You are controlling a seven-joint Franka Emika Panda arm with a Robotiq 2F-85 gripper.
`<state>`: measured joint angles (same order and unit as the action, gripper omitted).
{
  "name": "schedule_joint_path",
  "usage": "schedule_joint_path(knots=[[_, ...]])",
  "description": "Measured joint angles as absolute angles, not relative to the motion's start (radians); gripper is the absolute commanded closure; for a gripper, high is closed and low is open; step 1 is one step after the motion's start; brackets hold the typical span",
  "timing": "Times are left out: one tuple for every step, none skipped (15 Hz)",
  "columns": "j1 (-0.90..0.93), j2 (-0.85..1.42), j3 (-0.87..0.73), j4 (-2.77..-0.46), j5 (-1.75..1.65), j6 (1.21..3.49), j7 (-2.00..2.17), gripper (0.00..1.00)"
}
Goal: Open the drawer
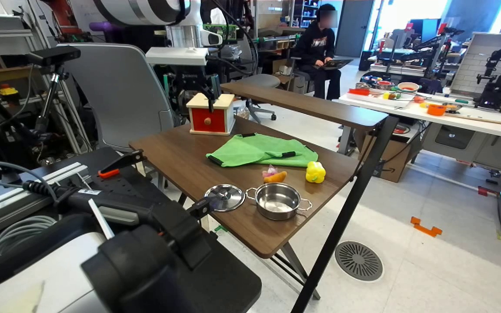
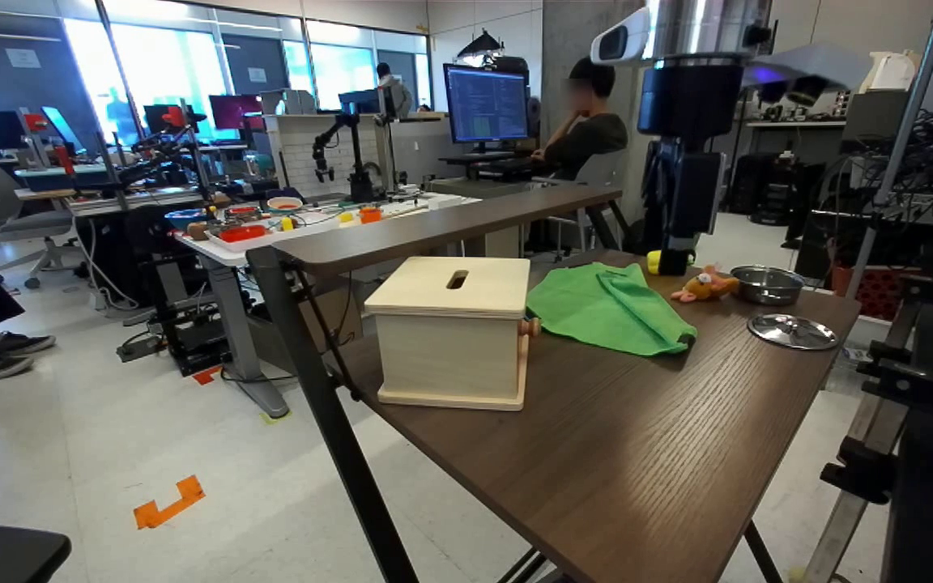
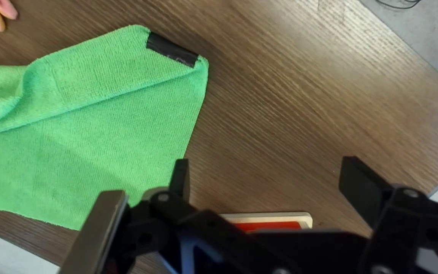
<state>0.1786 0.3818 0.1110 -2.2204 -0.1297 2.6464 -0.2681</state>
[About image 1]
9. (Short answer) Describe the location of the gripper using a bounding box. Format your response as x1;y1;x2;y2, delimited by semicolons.
172;65;215;113

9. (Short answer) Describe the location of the wooden box with red drawer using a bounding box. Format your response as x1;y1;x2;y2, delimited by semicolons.
186;92;236;136

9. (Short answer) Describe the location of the red drawer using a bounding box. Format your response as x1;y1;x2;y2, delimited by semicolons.
190;107;227;133

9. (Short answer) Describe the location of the grey stool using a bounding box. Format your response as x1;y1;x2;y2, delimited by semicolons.
236;73;282;124

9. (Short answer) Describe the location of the green cloth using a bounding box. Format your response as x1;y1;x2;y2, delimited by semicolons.
206;133;319;168

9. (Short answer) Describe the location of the grey chair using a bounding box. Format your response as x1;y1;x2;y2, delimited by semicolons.
57;43;178;153

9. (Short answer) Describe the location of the narrow brown table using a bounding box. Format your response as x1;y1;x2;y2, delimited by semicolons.
219;82;400;313

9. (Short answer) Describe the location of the steel pot lid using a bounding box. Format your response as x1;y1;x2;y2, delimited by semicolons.
204;183;246;213

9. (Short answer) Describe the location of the orange toy carrot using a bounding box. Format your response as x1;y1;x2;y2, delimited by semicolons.
263;171;288;184

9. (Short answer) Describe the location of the black clamp with orange grip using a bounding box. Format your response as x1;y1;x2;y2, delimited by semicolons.
97;150;147;180

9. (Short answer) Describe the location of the steel pot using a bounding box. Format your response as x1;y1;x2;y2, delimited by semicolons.
245;182;313;221

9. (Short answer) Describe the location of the person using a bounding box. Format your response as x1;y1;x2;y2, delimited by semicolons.
291;3;343;101

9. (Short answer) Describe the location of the yellow toy pepper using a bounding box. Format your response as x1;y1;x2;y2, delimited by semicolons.
305;161;327;184

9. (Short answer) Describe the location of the laptop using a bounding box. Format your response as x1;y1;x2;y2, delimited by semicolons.
319;58;354;71

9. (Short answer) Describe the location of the cardboard box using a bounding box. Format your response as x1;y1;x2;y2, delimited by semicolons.
354;130;421;183

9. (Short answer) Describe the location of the round floor vent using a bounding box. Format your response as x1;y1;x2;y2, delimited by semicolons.
334;241;384;282

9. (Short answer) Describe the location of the grey shelf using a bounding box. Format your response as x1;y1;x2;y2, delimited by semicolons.
0;14;36;111

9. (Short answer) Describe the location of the orange floor marker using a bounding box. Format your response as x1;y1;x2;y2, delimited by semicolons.
410;216;443;238

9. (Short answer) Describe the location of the white table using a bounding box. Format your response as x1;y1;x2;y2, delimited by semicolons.
337;89;501;244

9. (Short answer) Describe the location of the white tile board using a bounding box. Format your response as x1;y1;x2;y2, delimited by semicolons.
450;32;501;101

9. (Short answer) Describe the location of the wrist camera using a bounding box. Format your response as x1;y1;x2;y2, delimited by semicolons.
145;47;209;67

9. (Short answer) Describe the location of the camera on tripod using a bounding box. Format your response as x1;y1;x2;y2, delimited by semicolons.
25;45;92;155

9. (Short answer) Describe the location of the aluminium rail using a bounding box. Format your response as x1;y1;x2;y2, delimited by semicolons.
0;162;89;224

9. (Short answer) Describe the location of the coil of grey cable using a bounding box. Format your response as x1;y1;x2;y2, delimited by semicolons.
0;215;58;263

